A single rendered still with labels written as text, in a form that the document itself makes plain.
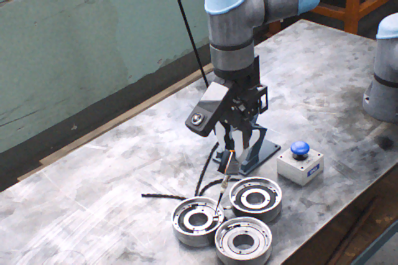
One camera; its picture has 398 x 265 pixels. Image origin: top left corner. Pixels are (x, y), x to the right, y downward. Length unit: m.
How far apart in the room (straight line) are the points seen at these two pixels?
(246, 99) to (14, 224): 0.57
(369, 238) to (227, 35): 0.73
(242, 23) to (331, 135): 0.52
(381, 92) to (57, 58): 1.68
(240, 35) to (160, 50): 2.14
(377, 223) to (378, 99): 0.32
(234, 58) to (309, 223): 0.38
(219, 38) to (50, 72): 1.83
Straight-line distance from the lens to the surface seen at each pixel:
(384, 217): 1.55
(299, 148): 1.22
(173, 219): 1.15
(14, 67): 2.64
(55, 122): 2.84
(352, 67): 1.64
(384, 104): 1.42
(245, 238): 1.12
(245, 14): 0.94
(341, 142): 1.36
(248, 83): 1.05
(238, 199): 1.17
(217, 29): 0.95
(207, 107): 1.00
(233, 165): 1.11
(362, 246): 1.48
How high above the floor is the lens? 1.63
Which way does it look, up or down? 36 degrees down
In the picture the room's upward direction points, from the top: 7 degrees counter-clockwise
